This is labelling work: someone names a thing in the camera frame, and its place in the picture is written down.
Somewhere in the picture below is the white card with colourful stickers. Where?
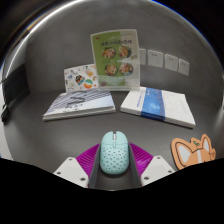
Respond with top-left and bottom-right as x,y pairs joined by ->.
63,63 -> 100,93

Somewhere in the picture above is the white book with blue band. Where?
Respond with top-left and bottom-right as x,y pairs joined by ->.
119,86 -> 197,129

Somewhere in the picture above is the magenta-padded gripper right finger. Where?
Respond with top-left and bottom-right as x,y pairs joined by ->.
128,142 -> 176,188

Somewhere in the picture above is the orange cat-shaped mouse pad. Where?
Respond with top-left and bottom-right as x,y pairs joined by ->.
170,133 -> 217,171

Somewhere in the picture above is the grey striped book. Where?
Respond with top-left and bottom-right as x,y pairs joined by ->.
42,89 -> 117,122

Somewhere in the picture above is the mint green computer mouse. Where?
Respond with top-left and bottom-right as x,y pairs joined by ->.
99,130 -> 130,176

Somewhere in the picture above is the green menu sign stand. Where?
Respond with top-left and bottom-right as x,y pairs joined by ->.
90,28 -> 142,92

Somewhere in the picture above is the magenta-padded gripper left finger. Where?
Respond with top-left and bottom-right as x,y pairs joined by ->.
53,143 -> 103,189

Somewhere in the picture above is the row of white wall sockets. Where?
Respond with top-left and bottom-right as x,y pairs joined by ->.
138,48 -> 190,77

